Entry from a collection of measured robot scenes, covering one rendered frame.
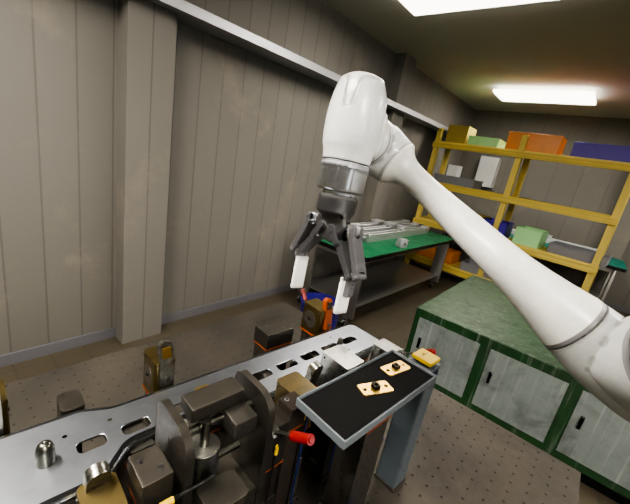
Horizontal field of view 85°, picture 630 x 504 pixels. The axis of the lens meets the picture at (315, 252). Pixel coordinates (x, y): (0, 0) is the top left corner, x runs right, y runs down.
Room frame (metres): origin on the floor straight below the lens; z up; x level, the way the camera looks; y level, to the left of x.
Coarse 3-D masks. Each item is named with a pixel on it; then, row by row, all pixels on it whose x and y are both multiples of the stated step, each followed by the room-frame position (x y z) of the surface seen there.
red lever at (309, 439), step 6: (276, 426) 0.59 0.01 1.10; (276, 432) 0.57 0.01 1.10; (282, 432) 0.57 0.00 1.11; (288, 432) 0.56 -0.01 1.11; (294, 432) 0.54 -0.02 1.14; (300, 432) 0.53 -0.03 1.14; (294, 438) 0.53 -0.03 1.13; (300, 438) 0.52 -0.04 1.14; (306, 438) 0.51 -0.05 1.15; (312, 438) 0.51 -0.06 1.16; (306, 444) 0.51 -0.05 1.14; (312, 444) 0.51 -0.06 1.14
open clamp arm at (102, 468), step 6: (102, 462) 0.43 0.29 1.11; (90, 468) 0.42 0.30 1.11; (96, 468) 0.42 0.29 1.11; (102, 468) 0.43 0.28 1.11; (108, 468) 0.43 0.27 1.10; (84, 474) 0.42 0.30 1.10; (90, 474) 0.41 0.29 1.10; (96, 474) 0.41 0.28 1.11; (102, 474) 0.42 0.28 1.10; (108, 474) 0.43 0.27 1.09; (84, 480) 0.41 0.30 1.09; (90, 480) 0.41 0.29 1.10; (96, 480) 0.42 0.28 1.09; (102, 480) 0.42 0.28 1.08; (108, 480) 0.43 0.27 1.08; (84, 486) 0.41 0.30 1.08; (90, 486) 0.41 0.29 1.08; (96, 486) 0.42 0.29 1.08
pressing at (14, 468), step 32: (288, 352) 1.02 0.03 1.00; (320, 352) 1.05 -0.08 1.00; (352, 352) 1.09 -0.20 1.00; (192, 384) 0.78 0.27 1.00; (64, 416) 0.61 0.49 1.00; (96, 416) 0.62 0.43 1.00; (128, 416) 0.64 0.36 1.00; (0, 448) 0.51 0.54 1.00; (32, 448) 0.52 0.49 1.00; (64, 448) 0.53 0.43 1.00; (96, 448) 0.55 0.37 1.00; (128, 448) 0.56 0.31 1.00; (0, 480) 0.45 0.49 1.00; (32, 480) 0.46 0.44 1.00; (64, 480) 0.47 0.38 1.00
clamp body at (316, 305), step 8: (304, 304) 1.31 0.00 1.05; (312, 304) 1.30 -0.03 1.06; (320, 304) 1.31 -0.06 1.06; (304, 312) 1.30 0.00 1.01; (312, 312) 1.27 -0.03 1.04; (320, 312) 1.25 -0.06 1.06; (304, 320) 1.30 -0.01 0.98; (312, 320) 1.27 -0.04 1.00; (320, 320) 1.25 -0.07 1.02; (304, 328) 1.29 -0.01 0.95; (312, 328) 1.26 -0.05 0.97; (320, 328) 1.25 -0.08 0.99; (304, 336) 1.30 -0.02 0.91
